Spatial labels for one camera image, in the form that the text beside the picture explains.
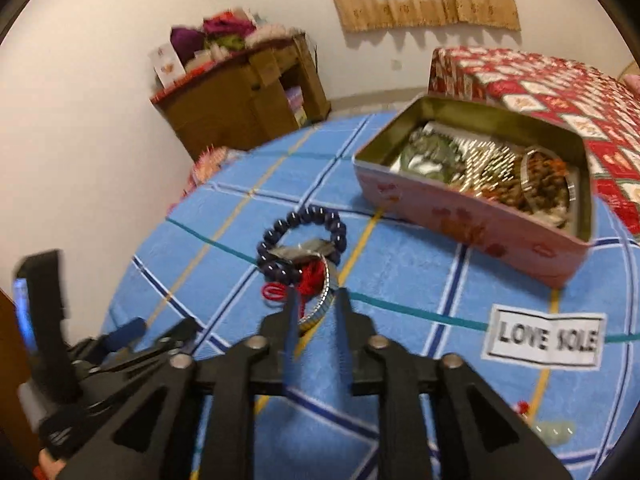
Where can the white cloth label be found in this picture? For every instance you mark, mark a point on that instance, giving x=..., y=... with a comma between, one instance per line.
x=545, y=337

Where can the red flat box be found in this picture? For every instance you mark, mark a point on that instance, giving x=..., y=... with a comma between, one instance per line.
x=195, y=72

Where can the brown wooden cabinet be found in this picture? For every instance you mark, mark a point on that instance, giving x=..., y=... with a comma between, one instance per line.
x=230, y=105

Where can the purple cloth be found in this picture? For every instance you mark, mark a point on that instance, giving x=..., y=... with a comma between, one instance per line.
x=186, y=45

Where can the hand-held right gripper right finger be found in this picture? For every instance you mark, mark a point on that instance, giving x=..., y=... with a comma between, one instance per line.
x=342, y=340

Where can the magenta cloth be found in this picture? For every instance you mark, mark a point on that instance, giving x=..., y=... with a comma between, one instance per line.
x=227, y=26

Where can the pink boxes in cabinet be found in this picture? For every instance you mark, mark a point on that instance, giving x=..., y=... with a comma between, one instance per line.
x=296, y=105

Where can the silver bangle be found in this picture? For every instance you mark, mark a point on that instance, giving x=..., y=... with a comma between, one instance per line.
x=571, y=192

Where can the bed with red printed bedspread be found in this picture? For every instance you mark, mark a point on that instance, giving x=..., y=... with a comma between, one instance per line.
x=525, y=80

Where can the green jade bangle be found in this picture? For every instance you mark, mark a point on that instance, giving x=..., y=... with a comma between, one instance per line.
x=425, y=160

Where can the blue plaid tablecloth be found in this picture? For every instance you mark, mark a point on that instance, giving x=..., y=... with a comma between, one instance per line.
x=425, y=325

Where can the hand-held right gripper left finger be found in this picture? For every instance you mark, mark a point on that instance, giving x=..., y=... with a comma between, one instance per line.
x=292, y=340

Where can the green cloth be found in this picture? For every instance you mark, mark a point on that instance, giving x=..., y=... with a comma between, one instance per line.
x=230, y=44

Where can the pink fringed cloth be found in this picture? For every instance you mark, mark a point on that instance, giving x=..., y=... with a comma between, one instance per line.
x=205, y=165

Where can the pale pink cloth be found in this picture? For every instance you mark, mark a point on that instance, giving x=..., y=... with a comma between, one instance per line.
x=270, y=35

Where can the pink tin box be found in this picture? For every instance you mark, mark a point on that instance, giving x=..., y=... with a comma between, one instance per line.
x=475, y=232

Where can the white printed box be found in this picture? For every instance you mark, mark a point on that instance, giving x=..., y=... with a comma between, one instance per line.
x=167, y=65

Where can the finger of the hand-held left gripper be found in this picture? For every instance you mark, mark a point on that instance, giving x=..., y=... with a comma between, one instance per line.
x=165, y=340
x=127, y=332

